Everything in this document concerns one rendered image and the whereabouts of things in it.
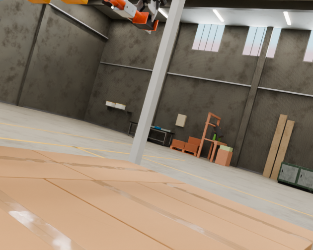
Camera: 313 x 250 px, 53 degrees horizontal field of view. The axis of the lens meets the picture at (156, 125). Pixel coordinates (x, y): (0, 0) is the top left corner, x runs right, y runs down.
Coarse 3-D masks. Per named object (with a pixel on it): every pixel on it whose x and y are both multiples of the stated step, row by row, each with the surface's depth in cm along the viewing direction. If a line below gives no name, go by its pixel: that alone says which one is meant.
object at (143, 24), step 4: (140, 12) 136; (144, 12) 135; (148, 12) 134; (148, 16) 136; (136, 20) 136; (140, 20) 135; (144, 20) 134; (148, 20) 137; (156, 20) 140; (136, 24) 139; (140, 24) 137; (144, 24) 135; (148, 24) 136; (152, 24) 139; (156, 24) 140; (144, 28) 141; (148, 28) 140; (152, 28) 139
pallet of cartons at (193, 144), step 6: (192, 138) 1524; (174, 144) 1505; (180, 144) 1496; (186, 144) 1486; (192, 144) 1476; (198, 144) 1509; (180, 150) 1570; (186, 150) 1481; (192, 150) 1473; (198, 150) 1498
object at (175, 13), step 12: (180, 0) 405; (180, 12) 410; (168, 24) 407; (168, 36) 403; (168, 48) 406; (156, 60) 408; (168, 60) 411; (156, 72) 405; (156, 84) 403; (156, 96) 408; (144, 108) 407; (144, 120) 403; (144, 132) 403; (132, 144) 408; (144, 144) 408; (132, 156) 405
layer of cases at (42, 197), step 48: (0, 192) 65; (48, 192) 74; (96, 192) 87; (144, 192) 104; (192, 192) 129; (0, 240) 45; (48, 240) 49; (96, 240) 55; (144, 240) 61; (192, 240) 69; (240, 240) 79; (288, 240) 93
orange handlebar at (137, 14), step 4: (104, 0) 123; (108, 0) 121; (112, 0) 120; (116, 0) 120; (120, 0) 121; (124, 0) 123; (116, 4) 126; (120, 4) 123; (124, 4) 124; (136, 12) 130; (136, 16) 136; (140, 16) 132; (144, 16) 134
